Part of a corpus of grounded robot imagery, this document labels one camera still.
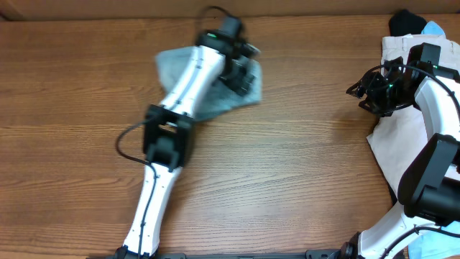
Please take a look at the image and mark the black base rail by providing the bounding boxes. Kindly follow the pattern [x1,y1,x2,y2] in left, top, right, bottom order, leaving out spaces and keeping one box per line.
[86,248,342,259]

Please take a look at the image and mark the beige shorts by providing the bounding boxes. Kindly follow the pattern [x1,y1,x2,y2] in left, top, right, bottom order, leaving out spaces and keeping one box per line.
[367,35,459,194]

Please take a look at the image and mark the light blue denim shorts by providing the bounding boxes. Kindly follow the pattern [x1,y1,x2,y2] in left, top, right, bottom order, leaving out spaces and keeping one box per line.
[155,47,262,122]

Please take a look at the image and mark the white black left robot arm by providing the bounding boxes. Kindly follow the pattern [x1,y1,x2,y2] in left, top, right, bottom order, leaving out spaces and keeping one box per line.
[114,14,259,258]

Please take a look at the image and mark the black garment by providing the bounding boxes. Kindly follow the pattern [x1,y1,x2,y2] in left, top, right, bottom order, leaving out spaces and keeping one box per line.
[388,9,427,37]

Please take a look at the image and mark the light blue garment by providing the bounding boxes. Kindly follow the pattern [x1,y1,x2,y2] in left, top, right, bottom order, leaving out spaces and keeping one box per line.
[421,21,445,35]

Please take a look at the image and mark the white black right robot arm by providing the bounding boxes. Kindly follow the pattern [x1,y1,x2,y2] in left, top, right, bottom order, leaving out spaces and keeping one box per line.
[329,42,459,258]

